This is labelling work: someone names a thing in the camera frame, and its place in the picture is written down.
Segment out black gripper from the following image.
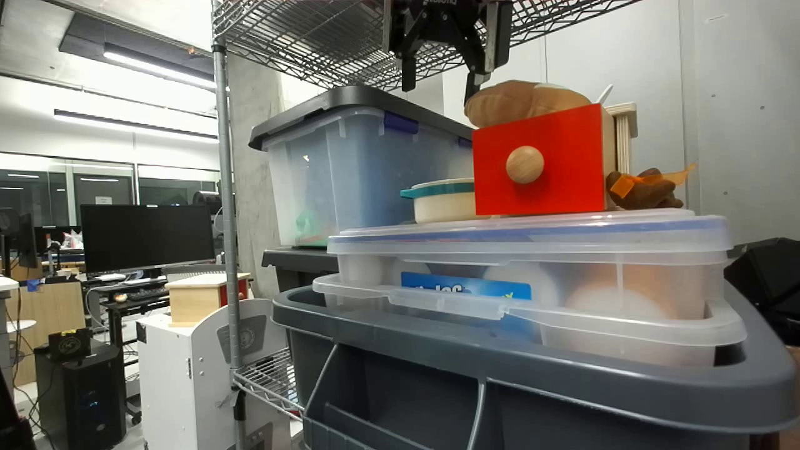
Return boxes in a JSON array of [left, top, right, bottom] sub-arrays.
[[385, 0, 515, 104]]

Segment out brown bread plushy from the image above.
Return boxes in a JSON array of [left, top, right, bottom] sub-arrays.
[[463, 78, 595, 131]]

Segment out red-fronted wooden drawer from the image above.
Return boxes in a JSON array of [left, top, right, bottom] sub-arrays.
[[470, 103, 610, 219]]

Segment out large clear bin grey lid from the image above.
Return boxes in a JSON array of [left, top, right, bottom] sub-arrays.
[[246, 81, 476, 251]]

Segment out wooden cup teal rim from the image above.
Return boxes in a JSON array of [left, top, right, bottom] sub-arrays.
[[398, 174, 480, 225]]

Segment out wooden box casing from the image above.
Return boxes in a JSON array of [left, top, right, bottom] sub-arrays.
[[599, 99, 639, 176]]

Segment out clear container blue latch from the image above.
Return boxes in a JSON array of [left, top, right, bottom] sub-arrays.
[[324, 206, 735, 321]]

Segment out brown plush toy orange ribbon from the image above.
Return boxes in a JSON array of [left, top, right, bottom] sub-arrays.
[[604, 165, 695, 213]]

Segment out dark grey storage tote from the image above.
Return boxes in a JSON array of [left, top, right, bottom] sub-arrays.
[[259, 248, 344, 294]]

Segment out metal shelf pole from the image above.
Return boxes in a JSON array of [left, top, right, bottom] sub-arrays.
[[209, 44, 246, 450]]

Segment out ceiling light strip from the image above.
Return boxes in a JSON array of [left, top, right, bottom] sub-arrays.
[[51, 108, 219, 141], [103, 44, 218, 90]]

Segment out light wooden box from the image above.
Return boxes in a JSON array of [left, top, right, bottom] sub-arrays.
[[164, 269, 251, 330]]

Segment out black computer monitor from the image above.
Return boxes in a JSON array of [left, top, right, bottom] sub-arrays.
[[79, 201, 218, 274]]

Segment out grey tote with flap lid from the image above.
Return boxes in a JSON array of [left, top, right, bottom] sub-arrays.
[[273, 281, 800, 450]]

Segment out black backpack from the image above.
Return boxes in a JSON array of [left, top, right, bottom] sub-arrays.
[[721, 235, 800, 348]]

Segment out white cabinet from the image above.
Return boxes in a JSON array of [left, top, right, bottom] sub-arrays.
[[134, 298, 290, 450]]

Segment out black computer tower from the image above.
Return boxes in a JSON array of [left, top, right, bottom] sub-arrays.
[[31, 326, 126, 450]]

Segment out metal wire shelf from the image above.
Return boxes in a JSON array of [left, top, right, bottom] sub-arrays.
[[209, 0, 644, 94], [229, 348, 310, 420]]

